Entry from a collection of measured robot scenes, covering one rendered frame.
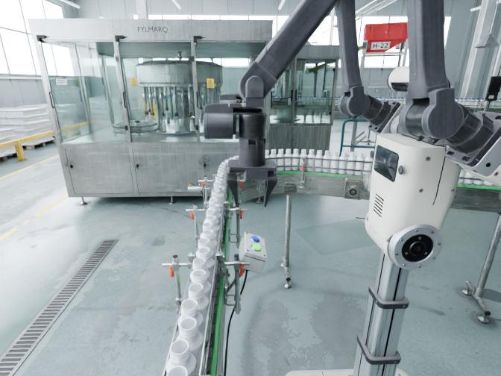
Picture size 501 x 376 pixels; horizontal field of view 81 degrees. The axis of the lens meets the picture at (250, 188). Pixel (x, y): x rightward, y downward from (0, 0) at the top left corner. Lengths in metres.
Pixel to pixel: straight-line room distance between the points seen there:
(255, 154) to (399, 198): 0.49
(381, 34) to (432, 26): 6.63
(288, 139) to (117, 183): 3.28
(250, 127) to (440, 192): 0.59
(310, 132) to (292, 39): 5.45
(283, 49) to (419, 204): 0.58
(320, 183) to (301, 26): 1.82
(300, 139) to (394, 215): 5.14
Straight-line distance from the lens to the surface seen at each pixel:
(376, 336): 1.29
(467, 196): 2.53
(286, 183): 2.35
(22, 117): 9.51
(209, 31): 3.96
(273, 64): 0.60
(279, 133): 5.94
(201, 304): 0.81
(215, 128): 0.59
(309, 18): 0.64
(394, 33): 7.39
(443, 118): 0.71
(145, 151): 4.21
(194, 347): 0.73
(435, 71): 0.73
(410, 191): 0.93
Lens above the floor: 1.66
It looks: 20 degrees down
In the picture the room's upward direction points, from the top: straight up
